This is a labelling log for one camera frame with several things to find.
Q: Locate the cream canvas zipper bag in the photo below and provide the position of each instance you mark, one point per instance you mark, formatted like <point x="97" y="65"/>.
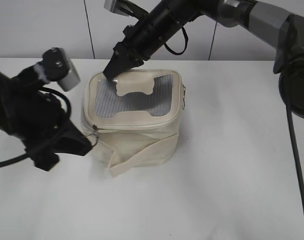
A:
<point x="138" y="116"/>

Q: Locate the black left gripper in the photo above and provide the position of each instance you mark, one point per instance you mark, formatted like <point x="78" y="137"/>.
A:
<point x="42" y="120"/>

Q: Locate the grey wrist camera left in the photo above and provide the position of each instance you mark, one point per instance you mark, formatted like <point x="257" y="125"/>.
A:
<point x="59" y="68"/>

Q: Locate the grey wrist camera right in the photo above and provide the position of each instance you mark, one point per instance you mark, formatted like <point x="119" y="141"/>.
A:
<point x="119" y="7"/>

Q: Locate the silver ring zipper pull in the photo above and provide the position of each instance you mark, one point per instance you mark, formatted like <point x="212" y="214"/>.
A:
<point x="91" y="132"/>
<point x="184" y="95"/>

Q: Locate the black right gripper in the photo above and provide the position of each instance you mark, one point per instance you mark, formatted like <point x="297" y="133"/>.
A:
<point x="149" y="34"/>

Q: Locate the black grey robot arm right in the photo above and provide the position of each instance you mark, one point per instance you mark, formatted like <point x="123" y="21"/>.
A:
<point x="281" y="29"/>

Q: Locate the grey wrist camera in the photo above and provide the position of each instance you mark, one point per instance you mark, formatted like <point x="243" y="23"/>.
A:
<point x="59" y="68"/>
<point x="119" y="7"/>

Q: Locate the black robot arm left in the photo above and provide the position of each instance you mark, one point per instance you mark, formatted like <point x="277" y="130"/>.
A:
<point x="7" y="114"/>

